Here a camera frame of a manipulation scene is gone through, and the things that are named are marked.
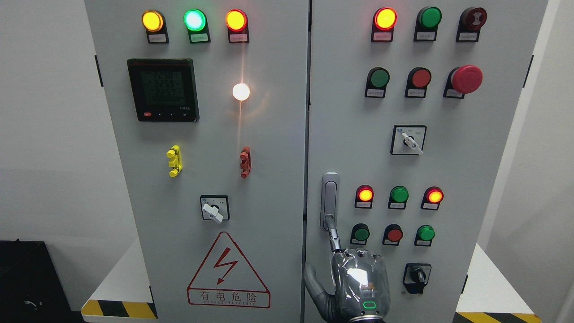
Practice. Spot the black box lower left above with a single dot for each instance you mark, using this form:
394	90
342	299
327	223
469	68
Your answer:
30	289

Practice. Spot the yellow terminal connector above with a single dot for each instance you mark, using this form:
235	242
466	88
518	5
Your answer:
174	157

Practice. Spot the left door rotary switch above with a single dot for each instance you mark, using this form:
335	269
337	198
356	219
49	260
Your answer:
214	208

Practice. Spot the black digital power meter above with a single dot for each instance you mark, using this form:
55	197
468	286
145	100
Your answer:
164	90

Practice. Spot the red push button upper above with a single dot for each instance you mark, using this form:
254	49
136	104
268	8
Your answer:
417	83

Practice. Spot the door rotary switch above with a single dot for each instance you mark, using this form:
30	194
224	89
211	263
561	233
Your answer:
214	208
408	139

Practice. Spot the red push button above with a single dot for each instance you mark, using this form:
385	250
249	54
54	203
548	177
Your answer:
417	83
392	235

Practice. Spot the red lit lamp middle left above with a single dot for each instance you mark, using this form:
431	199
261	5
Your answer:
364	197

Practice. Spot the red electric hazard warning sticker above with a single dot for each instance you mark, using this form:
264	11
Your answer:
227	278

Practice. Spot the red lit lamp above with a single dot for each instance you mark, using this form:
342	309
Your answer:
432	198
364	197

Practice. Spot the grey left cabinet door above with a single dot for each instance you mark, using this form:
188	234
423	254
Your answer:
266	208

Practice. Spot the black knob selector switch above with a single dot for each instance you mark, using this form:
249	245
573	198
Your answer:
416	277

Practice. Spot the orange red-ringed indicator lamp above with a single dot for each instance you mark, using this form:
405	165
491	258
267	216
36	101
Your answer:
237	26

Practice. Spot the red lit lamp right door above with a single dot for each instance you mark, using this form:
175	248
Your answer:
384	21

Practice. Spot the green push button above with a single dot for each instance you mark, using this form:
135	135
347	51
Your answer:
377	80
424	236
359	234

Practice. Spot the grey right cabinet door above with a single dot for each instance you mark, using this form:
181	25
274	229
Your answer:
464	142

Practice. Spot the white platform with hazard stripes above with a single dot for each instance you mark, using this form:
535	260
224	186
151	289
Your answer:
124	296

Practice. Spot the green lamp middle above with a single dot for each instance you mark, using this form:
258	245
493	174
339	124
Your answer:
398	198

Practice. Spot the silver door handle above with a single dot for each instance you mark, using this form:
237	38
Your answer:
329	197

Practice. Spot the red terminal connector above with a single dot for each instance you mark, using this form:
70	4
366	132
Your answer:
245	162

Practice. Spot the green push button upper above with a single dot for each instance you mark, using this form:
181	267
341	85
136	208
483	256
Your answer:
377	80

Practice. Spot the red emergency stop mushroom button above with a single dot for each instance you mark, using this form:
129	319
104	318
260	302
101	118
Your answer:
463	80

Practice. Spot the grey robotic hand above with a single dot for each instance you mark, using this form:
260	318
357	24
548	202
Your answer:
361	284

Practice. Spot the red lit lamp middle right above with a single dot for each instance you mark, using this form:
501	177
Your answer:
432	198

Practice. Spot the green lamp top right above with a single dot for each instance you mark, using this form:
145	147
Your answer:
427	23

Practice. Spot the grey cabinet door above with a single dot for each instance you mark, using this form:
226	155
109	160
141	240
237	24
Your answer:
464	142
266	208

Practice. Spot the green push button lower right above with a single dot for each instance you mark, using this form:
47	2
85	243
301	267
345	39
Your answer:
424	236

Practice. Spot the dark red buzzer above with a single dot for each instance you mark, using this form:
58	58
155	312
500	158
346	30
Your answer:
470	23

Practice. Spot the yellow indicator lamp top left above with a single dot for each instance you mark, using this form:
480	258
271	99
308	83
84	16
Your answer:
155	26

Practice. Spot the green lit indicator lamp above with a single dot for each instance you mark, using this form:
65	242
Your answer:
197	26

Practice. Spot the right door upper rotary switch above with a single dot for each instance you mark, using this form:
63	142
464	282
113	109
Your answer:
408	139

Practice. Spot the white lit indicator lamp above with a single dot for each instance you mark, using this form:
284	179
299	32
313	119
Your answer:
241	91

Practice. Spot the red push button lower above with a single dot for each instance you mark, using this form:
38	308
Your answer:
392	235

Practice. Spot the green push button lower left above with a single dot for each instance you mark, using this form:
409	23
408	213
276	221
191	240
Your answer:
359	234

